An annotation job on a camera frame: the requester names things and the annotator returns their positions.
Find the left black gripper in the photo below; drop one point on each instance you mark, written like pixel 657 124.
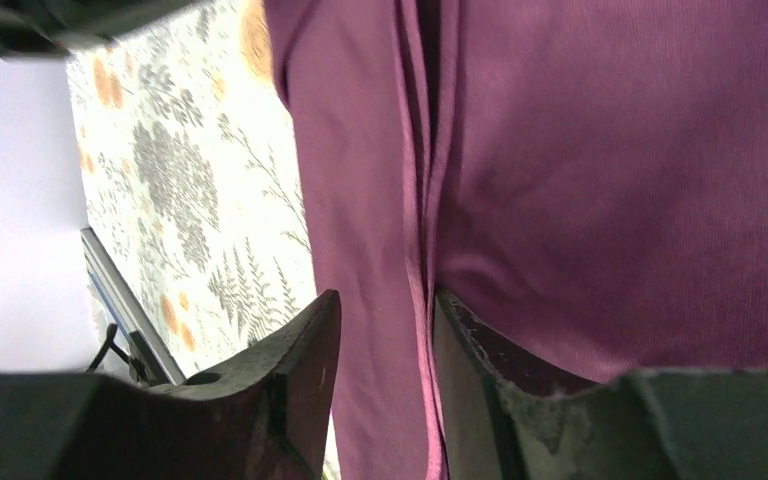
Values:
pixel 52 29

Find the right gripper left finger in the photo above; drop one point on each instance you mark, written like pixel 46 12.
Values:
pixel 261 414

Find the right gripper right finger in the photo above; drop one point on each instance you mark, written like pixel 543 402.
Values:
pixel 510 415

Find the purple cloth napkin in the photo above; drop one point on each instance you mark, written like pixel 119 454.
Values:
pixel 589 177

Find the floral patterned tablecloth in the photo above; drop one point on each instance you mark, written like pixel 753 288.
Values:
pixel 191 179

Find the left aluminium frame post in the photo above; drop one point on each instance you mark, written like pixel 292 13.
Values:
pixel 132 348

